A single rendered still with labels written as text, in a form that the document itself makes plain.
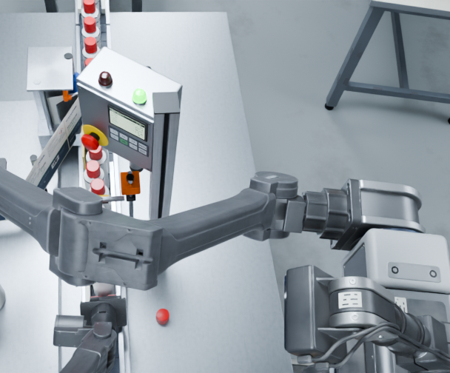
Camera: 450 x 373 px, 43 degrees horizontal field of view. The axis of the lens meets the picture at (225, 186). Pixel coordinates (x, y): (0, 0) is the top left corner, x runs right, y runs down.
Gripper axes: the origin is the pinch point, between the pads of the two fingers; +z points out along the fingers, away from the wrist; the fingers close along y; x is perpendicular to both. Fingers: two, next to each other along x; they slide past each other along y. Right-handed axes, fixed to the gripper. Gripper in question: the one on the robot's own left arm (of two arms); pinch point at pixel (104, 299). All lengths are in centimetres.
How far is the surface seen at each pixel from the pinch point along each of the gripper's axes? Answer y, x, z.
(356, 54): -112, -61, 114
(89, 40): 1, -63, 31
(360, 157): -122, -12, 130
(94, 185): 0.8, -27.6, 3.1
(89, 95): -1, -49, -27
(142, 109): -10, -47, -31
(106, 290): -0.6, -3.2, -2.3
